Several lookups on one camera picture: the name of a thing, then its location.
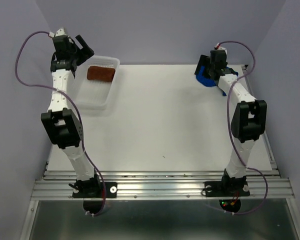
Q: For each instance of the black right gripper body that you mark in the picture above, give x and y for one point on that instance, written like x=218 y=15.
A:
x=211 y=67

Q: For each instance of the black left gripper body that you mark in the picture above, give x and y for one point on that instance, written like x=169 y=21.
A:
x=73 y=54

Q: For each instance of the blue towel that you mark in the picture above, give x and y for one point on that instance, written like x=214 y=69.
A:
x=208 y=82

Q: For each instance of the brown towel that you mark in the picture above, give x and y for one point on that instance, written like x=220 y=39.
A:
x=102 y=74

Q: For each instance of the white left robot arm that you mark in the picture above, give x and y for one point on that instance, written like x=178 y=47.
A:
x=62 y=124

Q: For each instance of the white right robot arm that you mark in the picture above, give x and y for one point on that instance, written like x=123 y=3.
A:
x=245 y=125

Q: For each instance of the white plastic basket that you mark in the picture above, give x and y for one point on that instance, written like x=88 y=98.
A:
x=93 y=94

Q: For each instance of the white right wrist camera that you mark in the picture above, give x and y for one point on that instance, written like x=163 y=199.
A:
x=220 y=48

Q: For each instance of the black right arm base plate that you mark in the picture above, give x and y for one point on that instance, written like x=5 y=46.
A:
x=219 y=189

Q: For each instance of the aluminium rail frame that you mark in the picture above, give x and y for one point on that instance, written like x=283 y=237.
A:
x=160 y=138

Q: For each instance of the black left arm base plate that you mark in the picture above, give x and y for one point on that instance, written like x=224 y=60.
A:
x=107 y=191

